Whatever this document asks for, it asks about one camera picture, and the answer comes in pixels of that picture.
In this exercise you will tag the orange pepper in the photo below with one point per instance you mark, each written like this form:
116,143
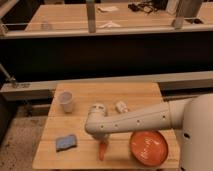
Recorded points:
102,149

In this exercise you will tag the grey metal post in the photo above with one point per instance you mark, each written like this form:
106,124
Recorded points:
187,11
90,7

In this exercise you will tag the clear plastic bottle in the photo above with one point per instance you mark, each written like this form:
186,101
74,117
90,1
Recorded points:
45,25

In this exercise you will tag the white paper sheet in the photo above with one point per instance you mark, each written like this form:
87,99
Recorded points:
108,9

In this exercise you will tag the white crumpled paper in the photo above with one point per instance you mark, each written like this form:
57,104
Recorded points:
110,24

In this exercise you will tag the blue sponge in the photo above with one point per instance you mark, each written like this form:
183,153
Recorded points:
67,142

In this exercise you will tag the white plastic cup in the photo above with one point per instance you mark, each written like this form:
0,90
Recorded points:
65,100

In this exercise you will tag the grey metal post right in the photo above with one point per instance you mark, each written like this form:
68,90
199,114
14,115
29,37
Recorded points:
187,11

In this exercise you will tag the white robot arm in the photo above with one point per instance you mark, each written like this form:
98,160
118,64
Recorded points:
194,116

